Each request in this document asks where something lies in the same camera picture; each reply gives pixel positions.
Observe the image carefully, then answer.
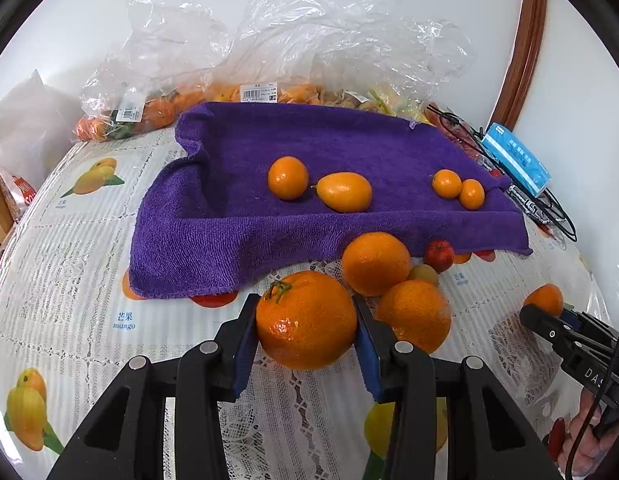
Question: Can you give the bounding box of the oval orange kumquat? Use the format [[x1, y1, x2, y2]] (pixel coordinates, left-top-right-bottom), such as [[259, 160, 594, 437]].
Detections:
[[311, 172, 373, 213]]

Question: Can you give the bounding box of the grey patterned mat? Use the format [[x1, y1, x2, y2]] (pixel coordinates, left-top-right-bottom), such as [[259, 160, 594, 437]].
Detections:
[[504, 182, 555, 226]]

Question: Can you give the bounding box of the black cable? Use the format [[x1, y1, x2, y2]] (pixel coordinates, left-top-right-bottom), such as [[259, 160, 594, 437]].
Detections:
[[564, 300, 619, 478]]

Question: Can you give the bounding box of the small orange mandarin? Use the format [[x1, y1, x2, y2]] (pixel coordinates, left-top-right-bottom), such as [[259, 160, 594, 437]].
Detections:
[[268, 156, 310, 202]]

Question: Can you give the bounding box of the small yellow-green fruit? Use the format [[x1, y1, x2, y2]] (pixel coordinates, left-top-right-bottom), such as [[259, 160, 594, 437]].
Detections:
[[407, 263, 439, 286]]

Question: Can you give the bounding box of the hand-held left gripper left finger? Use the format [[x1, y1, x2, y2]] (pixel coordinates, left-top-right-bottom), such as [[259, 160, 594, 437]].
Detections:
[[47, 292, 263, 480]]

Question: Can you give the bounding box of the clear bag of mandarins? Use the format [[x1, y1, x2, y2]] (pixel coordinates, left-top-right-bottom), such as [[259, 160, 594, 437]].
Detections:
[[74, 0, 230, 143]]

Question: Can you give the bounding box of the small round kumquat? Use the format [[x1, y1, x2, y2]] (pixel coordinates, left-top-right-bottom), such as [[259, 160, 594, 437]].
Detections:
[[459, 179, 485, 211], [431, 169, 463, 199]]

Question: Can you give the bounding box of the blue tissue pack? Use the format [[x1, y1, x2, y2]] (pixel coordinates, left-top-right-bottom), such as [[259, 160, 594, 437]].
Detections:
[[482, 122, 553, 198]]

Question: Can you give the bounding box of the brown wooden door frame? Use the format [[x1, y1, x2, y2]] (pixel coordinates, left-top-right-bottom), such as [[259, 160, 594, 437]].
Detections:
[[487, 0, 549, 133]]

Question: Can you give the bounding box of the large orange mandarin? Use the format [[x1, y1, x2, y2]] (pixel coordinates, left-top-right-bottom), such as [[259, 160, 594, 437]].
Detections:
[[374, 280, 452, 355], [523, 283, 564, 317], [341, 231, 411, 297], [256, 270, 359, 372]]

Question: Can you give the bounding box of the clear bag of yellow fruits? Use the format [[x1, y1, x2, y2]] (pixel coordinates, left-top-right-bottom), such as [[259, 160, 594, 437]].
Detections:
[[369, 87, 430, 121]]

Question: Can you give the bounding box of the black wire basket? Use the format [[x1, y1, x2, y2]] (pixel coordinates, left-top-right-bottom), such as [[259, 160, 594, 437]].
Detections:
[[429, 105, 577, 243]]

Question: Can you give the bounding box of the purple towel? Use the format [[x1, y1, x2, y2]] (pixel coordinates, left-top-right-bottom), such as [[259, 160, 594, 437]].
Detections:
[[128, 101, 534, 300]]

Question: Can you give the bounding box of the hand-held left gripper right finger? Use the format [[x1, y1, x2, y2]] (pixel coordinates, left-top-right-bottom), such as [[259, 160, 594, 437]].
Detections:
[[350, 294, 563, 480]]

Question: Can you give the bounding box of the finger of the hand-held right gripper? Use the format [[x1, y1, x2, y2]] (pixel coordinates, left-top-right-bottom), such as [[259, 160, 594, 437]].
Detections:
[[520, 305, 585, 356], [562, 305, 619, 346]]

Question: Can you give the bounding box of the clear bag of kumquats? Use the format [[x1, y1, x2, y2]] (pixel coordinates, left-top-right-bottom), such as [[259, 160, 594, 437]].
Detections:
[[204, 0, 475, 108]]

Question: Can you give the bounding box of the person's right hand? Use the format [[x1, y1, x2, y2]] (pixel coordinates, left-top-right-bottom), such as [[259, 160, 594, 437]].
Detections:
[[564, 392, 615, 478]]

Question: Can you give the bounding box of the bag of small red fruits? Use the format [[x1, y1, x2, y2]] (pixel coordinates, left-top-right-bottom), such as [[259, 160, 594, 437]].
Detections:
[[424, 102, 490, 161]]

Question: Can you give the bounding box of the clear bag of brown fruits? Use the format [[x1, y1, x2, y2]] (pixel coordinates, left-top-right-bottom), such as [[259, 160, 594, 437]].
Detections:
[[314, 85, 375, 111]]

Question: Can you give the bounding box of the white plastic bag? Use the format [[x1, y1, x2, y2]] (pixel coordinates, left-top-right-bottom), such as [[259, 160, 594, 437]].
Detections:
[[0, 69, 85, 221]]

